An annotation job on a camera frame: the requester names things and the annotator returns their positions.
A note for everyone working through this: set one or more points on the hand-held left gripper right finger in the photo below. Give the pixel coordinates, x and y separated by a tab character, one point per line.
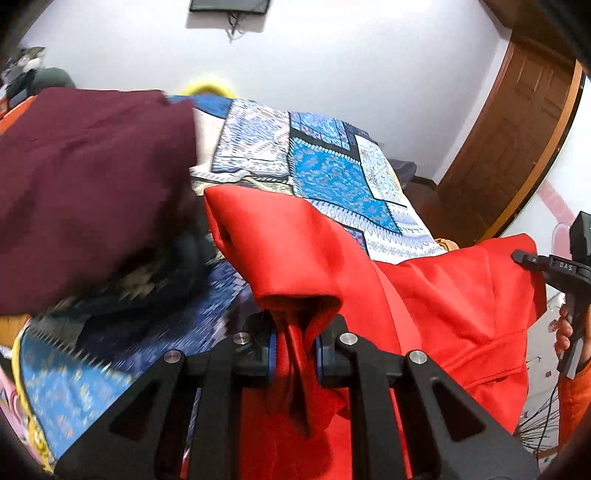
319	355

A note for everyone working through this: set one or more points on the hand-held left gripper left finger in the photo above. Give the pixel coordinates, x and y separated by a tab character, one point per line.
272	355

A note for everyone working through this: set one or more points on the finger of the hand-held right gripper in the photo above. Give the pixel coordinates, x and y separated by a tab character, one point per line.
531	259

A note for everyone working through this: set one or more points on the red zip jacket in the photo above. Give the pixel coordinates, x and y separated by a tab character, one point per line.
438	314

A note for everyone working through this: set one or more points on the person's right forearm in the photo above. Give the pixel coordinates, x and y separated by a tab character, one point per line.
577	406

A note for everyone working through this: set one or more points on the dark patterned clothes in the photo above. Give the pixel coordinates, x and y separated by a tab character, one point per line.
161	272

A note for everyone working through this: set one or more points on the person's right hand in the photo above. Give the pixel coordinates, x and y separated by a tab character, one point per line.
564	330

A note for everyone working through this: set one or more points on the brown wooden door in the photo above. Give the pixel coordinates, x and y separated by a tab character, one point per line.
521	138

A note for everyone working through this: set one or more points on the grey backpack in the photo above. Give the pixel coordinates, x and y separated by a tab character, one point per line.
405	170

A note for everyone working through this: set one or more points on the blue patchwork blanket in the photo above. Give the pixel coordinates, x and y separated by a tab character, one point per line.
323	170

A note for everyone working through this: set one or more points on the folded maroon garment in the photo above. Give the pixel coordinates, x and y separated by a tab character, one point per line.
92	184

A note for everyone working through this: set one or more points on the grey green bag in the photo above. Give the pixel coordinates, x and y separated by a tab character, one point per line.
53	77

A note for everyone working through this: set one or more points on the pile of clutter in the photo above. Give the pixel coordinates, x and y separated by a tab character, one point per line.
21	64

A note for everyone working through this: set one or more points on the pink wall sticker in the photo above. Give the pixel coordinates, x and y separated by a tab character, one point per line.
558	212

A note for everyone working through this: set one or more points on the small black wall monitor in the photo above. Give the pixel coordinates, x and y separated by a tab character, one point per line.
231	4

